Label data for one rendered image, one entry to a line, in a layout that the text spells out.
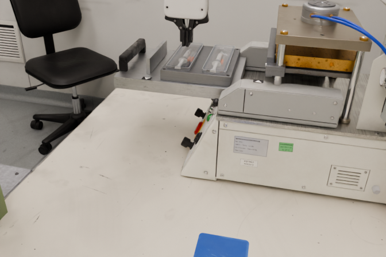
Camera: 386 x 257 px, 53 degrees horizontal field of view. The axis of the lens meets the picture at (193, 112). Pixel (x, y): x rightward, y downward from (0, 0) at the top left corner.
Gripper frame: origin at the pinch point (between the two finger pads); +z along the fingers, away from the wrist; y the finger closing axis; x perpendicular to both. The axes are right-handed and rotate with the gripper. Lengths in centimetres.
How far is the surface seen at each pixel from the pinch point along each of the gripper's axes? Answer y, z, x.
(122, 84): -13.0, 9.4, -11.0
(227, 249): 17, 30, -37
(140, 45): -13.1, 4.1, 3.1
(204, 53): 4.1, 5.0, 3.6
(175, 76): -0.2, 6.2, -10.0
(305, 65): 28.2, 0.7, -10.4
